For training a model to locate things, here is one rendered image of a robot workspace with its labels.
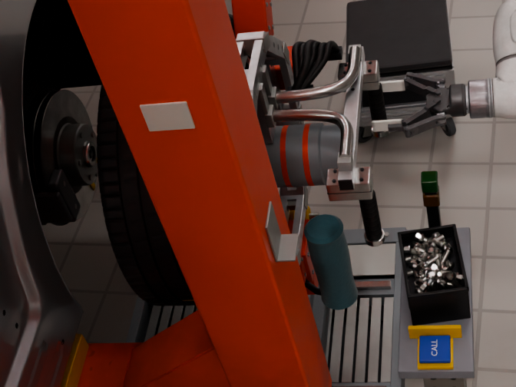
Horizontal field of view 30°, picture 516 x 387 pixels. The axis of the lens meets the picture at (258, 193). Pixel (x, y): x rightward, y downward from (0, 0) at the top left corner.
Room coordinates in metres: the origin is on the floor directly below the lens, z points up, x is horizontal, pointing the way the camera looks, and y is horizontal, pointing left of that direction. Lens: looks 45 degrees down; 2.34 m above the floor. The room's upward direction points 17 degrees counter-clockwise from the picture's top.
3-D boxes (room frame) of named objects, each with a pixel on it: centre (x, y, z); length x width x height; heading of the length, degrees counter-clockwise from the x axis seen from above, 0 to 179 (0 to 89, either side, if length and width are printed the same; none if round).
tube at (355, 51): (1.66, -0.20, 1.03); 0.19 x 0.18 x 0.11; 71
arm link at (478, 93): (1.61, -0.55, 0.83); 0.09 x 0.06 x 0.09; 161
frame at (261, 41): (1.61, -0.05, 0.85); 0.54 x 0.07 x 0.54; 161
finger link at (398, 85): (1.75, -0.38, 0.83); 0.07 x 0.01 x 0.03; 71
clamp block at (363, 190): (1.38, -0.19, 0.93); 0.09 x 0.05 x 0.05; 71
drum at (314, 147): (1.58, -0.12, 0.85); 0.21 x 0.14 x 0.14; 71
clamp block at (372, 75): (1.70, -0.30, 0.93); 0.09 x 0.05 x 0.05; 71
